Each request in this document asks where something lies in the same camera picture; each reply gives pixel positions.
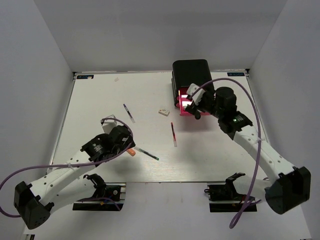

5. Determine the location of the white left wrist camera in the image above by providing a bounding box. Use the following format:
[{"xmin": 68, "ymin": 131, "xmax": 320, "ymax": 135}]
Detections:
[{"xmin": 100, "ymin": 114, "xmax": 117, "ymax": 134}]

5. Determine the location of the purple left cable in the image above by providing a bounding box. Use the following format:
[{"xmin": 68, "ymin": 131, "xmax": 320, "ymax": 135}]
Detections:
[{"xmin": 0, "ymin": 117, "xmax": 135, "ymax": 218}]

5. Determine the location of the green gel pen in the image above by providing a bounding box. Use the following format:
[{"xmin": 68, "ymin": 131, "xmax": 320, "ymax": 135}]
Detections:
[{"xmin": 134, "ymin": 146, "xmax": 159, "ymax": 161}]

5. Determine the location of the pink top drawer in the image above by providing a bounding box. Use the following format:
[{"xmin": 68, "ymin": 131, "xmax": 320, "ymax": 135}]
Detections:
[{"xmin": 175, "ymin": 87, "xmax": 195, "ymax": 118}]

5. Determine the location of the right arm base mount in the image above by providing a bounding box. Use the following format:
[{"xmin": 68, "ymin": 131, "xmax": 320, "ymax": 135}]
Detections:
[{"xmin": 204, "ymin": 172, "xmax": 246, "ymax": 213}]

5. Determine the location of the logo sticker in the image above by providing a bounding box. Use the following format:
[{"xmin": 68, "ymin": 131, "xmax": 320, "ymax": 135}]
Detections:
[
  {"xmin": 227, "ymin": 72, "xmax": 246, "ymax": 77},
  {"xmin": 76, "ymin": 74, "xmax": 94, "ymax": 80}
]

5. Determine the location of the left logo sticker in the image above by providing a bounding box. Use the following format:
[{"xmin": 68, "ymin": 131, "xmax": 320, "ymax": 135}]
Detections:
[{"xmin": 76, "ymin": 74, "xmax": 94, "ymax": 80}]

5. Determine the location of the red gel pen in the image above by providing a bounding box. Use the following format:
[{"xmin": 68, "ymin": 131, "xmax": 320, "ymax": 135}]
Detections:
[{"xmin": 170, "ymin": 122, "xmax": 178, "ymax": 147}]

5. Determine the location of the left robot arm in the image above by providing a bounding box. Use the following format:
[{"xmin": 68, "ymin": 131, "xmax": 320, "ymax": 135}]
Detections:
[{"xmin": 13, "ymin": 125, "xmax": 135, "ymax": 230}]

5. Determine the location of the purple gel pen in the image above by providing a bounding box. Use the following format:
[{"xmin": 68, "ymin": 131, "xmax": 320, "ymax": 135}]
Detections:
[{"xmin": 123, "ymin": 103, "xmax": 135, "ymax": 123}]

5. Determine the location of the black drawer cabinet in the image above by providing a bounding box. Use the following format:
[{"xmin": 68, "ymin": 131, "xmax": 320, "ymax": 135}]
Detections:
[{"xmin": 171, "ymin": 59, "xmax": 212, "ymax": 108}]

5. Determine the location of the white eraser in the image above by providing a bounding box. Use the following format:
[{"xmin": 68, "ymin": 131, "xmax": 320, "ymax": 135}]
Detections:
[{"xmin": 158, "ymin": 108, "xmax": 170, "ymax": 117}]

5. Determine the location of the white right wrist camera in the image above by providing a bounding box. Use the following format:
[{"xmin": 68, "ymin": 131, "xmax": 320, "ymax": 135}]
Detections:
[{"xmin": 186, "ymin": 83, "xmax": 206, "ymax": 106}]

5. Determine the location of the green highlighter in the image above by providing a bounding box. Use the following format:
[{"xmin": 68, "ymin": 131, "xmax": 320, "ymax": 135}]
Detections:
[{"xmin": 180, "ymin": 94, "xmax": 192, "ymax": 108}]

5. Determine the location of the orange highlighter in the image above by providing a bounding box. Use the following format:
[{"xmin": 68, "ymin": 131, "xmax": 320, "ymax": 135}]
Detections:
[{"xmin": 126, "ymin": 148, "xmax": 136, "ymax": 157}]

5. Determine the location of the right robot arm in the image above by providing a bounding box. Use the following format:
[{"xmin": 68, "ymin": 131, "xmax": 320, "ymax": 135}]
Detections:
[{"xmin": 185, "ymin": 83, "xmax": 311, "ymax": 215}]

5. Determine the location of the right logo sticker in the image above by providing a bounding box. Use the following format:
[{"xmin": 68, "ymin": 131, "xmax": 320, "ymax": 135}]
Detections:
[{"xmin": 227, "ymin": 72, "xmax": 246, "ymax": 77}]

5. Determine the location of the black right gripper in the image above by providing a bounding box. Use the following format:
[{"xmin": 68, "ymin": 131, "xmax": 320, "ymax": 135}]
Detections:
[{"xmin": 185, "ymin": 81, "xmax": 224, "ymax": 119}]

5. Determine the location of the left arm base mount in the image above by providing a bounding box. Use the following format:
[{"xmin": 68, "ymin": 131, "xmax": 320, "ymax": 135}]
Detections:
[{"xmin": 72, "ymin": 173, "xmax": 126, "ymax": 212}]

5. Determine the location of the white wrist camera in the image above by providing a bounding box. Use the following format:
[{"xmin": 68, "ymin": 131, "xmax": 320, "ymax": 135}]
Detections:
[
  {"xmin": 100, "ymin": 114, "xmax": 117, "ymax": 134},
  {"xmin": 186, "ymin": 83, "xmax": 206, "ymax": 106}
]

